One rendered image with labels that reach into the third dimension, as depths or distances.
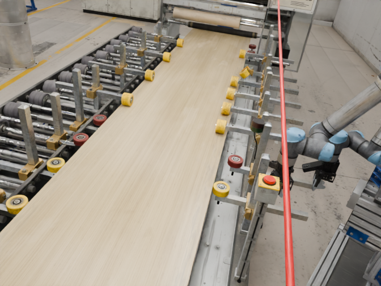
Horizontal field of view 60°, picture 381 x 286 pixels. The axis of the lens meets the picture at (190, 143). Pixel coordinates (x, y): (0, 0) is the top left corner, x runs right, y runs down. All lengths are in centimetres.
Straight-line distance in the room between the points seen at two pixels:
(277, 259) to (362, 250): 57
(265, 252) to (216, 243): 92
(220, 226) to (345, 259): 101
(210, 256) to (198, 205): 30
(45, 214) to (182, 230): 54
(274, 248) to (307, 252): 24
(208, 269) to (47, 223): 72
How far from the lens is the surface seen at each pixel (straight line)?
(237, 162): 174
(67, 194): 150
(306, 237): 280
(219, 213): 184
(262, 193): 112
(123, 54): 260
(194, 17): 411
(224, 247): 169
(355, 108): 141
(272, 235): 270
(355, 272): 245
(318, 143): 136
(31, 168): 179
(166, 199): 146
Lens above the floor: 189
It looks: 33 degrees down
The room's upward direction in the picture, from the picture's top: 8 degrees clockwise
